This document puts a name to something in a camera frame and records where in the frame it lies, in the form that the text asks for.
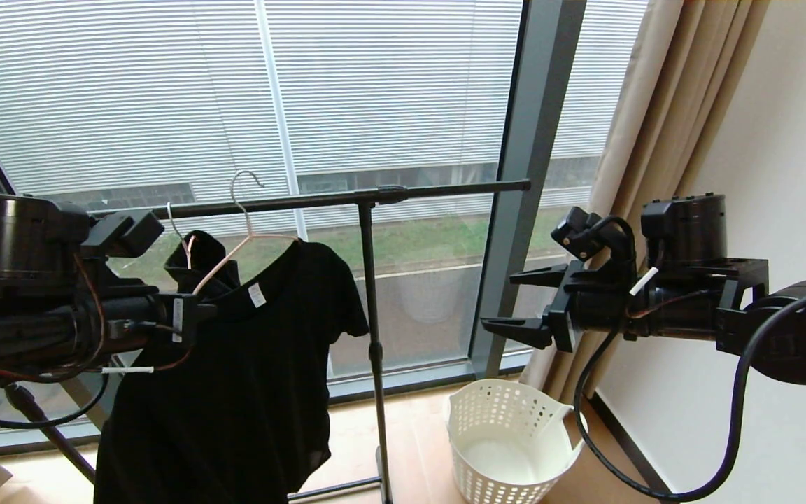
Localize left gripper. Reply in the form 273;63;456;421
0;293;218;365

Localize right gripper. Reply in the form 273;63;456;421
481;262;719;353

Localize black shorts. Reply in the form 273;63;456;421
164;231;243;302

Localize pink clothes hanger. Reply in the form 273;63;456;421
167;203;195;270
192;170;300;296

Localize black garment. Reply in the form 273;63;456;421
94;238;370;504

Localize white laundry basket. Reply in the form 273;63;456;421
445;379;588;504

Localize black clothes rack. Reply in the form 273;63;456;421
0;178;533;504

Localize window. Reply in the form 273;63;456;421
0;0;649;449

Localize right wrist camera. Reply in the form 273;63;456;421
551;206;638;288

